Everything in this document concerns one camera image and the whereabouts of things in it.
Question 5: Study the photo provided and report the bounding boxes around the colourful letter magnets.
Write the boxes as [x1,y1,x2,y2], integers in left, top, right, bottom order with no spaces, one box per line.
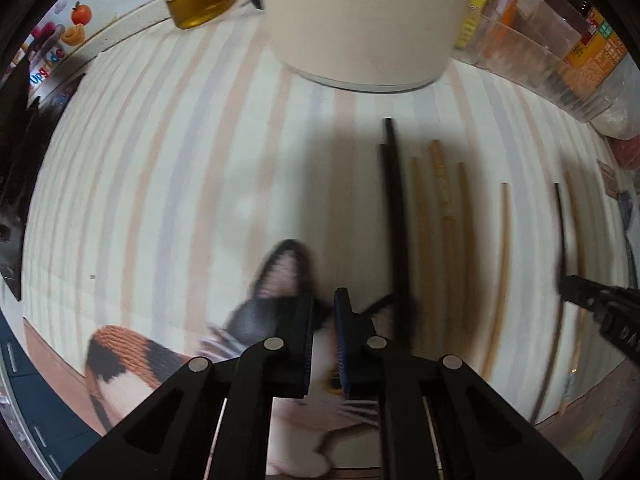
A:
[27,47,67,87]

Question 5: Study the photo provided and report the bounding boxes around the red bag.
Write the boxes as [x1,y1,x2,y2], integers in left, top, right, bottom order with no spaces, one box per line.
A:
[612,137,640,171]

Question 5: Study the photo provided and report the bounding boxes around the light bamboo chopstick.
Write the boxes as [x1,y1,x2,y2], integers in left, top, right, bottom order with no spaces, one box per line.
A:
[481,182,513,378]

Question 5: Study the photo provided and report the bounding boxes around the orange printed packet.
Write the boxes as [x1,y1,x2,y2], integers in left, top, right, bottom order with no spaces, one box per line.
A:
[560,7,628,91]

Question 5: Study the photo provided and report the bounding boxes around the small brown tag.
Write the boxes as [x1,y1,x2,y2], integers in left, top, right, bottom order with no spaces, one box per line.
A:
[597,157,621,196]

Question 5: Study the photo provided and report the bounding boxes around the thin black chopstick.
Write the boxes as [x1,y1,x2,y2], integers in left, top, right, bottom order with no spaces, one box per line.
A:
[531,182,568,426]

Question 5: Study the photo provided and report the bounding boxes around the brown packet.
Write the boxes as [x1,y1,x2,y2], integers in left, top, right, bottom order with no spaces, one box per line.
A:
[542,0,593,43]

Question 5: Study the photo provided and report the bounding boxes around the dark blue small object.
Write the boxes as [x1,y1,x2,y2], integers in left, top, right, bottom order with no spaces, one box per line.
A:
[617,192,637,231]

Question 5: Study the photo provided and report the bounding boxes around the pink magnet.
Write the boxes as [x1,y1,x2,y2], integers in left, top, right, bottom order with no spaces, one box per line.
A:
[31,22,63,43]

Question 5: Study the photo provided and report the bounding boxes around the clear plastic organizer box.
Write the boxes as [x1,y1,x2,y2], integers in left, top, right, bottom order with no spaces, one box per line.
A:
[470,0,613,123]

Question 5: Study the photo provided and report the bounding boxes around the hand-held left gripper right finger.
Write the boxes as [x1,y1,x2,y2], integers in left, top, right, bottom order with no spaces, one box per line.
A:
[333,287,584,480]

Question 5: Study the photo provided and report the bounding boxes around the small orange sachet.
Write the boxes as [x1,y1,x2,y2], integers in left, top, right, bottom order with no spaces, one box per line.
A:
[497,0,528,31]

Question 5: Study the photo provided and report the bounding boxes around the striped cat print mat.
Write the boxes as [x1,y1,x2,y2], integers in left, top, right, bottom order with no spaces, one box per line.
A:
[22,20,631,478]

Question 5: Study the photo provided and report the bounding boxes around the wooden chopstick with gold bands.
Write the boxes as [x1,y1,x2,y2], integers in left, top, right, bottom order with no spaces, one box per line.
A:
[427,139,468,366]

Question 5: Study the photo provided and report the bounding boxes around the dark blue mat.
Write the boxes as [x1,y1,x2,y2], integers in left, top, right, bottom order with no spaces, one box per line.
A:
[0,310,103,463]

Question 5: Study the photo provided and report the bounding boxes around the white plastic bag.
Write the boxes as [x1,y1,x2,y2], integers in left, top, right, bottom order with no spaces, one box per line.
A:
[595,55,640,139]

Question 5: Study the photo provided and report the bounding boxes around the brown wooden chopstick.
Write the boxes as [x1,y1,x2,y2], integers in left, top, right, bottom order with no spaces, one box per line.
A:
[410,156,436,358]
[560,171,588,413]
[456,161,482,371]

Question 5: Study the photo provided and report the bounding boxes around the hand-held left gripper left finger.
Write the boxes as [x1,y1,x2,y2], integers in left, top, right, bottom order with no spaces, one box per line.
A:
[60,292,315,480]

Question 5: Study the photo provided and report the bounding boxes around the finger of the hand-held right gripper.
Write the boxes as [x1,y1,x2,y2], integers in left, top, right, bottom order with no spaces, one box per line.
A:
[558,274,640,356]

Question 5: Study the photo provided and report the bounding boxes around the black appliance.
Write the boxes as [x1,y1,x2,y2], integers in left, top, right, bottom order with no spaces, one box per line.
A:
[0,74,87,302]

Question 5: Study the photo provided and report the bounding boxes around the beige utensil holder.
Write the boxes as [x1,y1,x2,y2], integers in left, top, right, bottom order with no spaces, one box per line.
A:
[257,0,488,92]

